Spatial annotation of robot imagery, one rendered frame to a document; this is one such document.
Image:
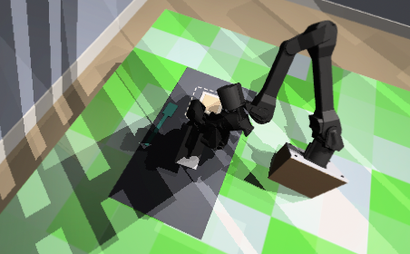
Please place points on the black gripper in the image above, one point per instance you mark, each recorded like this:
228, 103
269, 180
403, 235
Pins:
196, 114

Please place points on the cream square tile with dark centre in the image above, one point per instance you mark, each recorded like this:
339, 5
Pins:
211, 102

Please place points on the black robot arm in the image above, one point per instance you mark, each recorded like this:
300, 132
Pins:
319, 39

